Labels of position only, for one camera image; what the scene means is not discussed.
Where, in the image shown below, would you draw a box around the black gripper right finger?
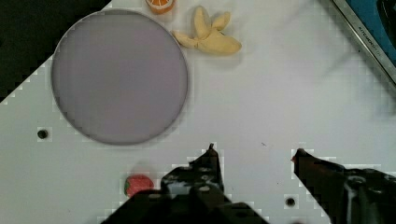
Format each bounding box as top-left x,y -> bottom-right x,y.
291,148 -> 396,224

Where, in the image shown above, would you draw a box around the plush orange slice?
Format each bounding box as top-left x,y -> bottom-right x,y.
145,0 -> 175,14

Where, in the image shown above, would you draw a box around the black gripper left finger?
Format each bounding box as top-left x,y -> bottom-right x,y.
102,145 -> 268,224

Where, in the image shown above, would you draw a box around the black toaster oven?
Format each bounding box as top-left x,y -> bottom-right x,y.
330,0 -> 396,84

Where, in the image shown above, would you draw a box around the round grey plate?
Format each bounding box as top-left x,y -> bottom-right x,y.
50,9 -> 189,146

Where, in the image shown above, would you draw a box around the plush peeled banana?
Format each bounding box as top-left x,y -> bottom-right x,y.
171,6 -> 242,56

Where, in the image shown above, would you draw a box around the plush strawberry near plate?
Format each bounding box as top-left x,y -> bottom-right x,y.
124,175 -> 154,198

